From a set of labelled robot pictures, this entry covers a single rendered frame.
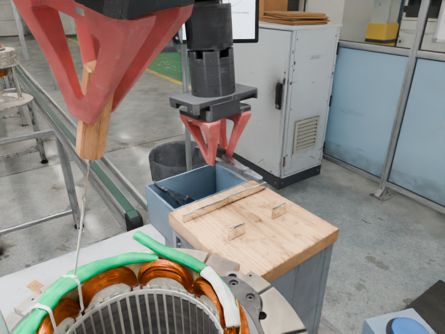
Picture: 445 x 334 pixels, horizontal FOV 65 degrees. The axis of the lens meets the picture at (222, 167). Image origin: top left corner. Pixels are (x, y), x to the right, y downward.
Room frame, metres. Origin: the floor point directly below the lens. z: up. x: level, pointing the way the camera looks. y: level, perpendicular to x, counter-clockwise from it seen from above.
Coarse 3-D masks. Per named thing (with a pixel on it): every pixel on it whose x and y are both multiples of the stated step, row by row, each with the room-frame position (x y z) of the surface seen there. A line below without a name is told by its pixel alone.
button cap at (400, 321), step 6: (402, 318) 0.29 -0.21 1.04; (408, 318) 0.29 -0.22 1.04; (396, 324) 0.29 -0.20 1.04; (402, 324) 0.28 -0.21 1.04; (408, 324) 0.28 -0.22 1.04; (414, 324) 0.28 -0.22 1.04; (420, 324) 0.29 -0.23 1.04; (396, 330) 0.28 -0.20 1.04; (402, 330) 0.28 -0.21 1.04; (408, 330) 0.28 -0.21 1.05; (414, 330) 0.28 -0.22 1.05; (420, 330) 0.28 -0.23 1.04; (426, 330) 0.28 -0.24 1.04
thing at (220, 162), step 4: (216, 160) 0.43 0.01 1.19; (220, 160) 0.43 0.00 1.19; (224, 160) 0.43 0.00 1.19; (220, 164) 0.43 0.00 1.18; (224, 164) 0.42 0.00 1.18; (228, 164) 0.42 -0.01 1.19; (232, 164) 0.42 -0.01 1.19; (236, 164) 0.42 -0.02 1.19; (228, 168) 0.42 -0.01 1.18; (232, 168) 0.41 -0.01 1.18; (236, 168) 0.41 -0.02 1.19
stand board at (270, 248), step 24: (264, 192) 0.55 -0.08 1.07; (216, 216) 0.48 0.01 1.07; (240, 216) 0.48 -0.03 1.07; (264, 216) 0.48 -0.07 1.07; (288, 216) 0.48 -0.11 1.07; (312, 216) 0.48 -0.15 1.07; (192, 240) 0.43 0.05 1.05; (216, 240) 0.41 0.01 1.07; (240, 240) 0.41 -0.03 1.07; (264, 240) 0.41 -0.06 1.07; (288, 240) 0.41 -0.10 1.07; (312, 240) 0.41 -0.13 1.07; (336, 240) 0.44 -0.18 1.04; (240, 264) 0.36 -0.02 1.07; (264, 264) 0.36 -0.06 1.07; (288, 264) 0.37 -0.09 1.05
